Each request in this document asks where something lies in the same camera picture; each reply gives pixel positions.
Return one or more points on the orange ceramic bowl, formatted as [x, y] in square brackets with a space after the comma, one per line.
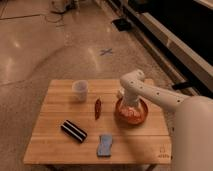
[131, 115]

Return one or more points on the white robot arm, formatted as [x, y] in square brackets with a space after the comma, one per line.
[192, 140]

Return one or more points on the white wrapped package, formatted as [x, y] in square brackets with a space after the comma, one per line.
[120, 93]

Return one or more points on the translucent plastic cup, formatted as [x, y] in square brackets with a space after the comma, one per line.
[80, 90]

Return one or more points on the wooden table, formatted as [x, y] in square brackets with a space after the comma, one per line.
[148, 143]

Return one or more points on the black white striped case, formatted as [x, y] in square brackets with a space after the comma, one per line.
[74, 131]

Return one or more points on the black floor mat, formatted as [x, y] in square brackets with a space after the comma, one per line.
[122, 24]

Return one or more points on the blue sponge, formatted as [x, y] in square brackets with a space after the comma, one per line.
[104, 146]

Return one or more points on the white machine base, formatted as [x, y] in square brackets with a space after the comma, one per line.
[61, 6]

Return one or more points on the long white wall rail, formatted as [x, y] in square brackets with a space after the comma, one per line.
[182, 30]

